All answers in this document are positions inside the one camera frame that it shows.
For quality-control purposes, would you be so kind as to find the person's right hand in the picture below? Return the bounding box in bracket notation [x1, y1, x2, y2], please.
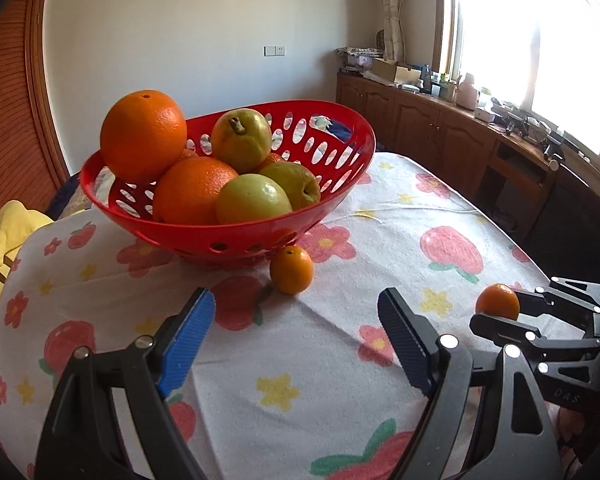
[550, 404, 593, 443]

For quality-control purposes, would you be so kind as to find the large orange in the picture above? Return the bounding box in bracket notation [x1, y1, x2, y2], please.
[100, 90, 188, 183]

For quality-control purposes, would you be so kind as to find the white box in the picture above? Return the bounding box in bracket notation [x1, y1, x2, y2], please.
[395, 65, 424, 89]

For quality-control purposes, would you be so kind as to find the red plastic basket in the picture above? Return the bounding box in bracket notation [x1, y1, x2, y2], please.
[79, 100, 376, 270]

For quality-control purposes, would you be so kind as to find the wooden sideboard cabinet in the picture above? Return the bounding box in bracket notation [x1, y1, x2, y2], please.
[336, 72, 600, 261]

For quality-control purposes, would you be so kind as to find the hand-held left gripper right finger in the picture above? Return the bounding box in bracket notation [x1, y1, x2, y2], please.
[377, 287, 566, 480]

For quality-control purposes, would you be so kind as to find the medium orange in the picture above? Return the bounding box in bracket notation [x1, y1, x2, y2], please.
[152, 156, 241, 226]

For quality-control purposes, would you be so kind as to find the cardboard box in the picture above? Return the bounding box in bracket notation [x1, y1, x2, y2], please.
[371, 57, 399, 81]

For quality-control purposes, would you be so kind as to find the strawberry print white blanket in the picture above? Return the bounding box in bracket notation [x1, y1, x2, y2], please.
[0, 152, 568, 480]

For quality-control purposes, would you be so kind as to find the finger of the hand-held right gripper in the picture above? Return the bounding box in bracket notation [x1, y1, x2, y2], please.
[470, 312, 600, 367]
[512, 277, 600, 328]

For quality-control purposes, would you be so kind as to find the patterned curtain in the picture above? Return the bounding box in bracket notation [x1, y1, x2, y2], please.
[377, 0, 407, 63]

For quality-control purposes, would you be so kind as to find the pink kettle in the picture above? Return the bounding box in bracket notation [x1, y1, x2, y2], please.
[455, 74, 481, 110]

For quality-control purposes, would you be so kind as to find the large green apple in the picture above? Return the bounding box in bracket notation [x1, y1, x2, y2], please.
[215, 173, 293, 226]

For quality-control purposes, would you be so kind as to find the kumquat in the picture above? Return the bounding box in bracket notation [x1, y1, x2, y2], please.
[270, 245, 315, 295]
[475, 283, 521, 321]

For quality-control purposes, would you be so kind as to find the black chair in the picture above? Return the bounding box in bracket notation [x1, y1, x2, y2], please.
[522, 157, 600, 291]

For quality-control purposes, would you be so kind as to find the small green apple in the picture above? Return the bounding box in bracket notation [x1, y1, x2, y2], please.
[259, 161, 322, 211]

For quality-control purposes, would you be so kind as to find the wooden slatted wardrobe door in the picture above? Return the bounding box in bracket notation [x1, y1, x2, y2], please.
[0, 0, 76, 241]

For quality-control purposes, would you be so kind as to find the window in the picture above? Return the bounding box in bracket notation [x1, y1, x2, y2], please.
[437, 0, 600, 163]

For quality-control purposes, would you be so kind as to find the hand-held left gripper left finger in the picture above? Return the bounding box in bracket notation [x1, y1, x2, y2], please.
[34, 287, 217, 480]

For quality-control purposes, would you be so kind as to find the yellow pear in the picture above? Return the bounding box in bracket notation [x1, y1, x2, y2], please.
[211, 109, 273, 173]

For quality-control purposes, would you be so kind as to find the yellow plush toy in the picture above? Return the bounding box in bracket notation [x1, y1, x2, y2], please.
[0, 200, 56, 336]

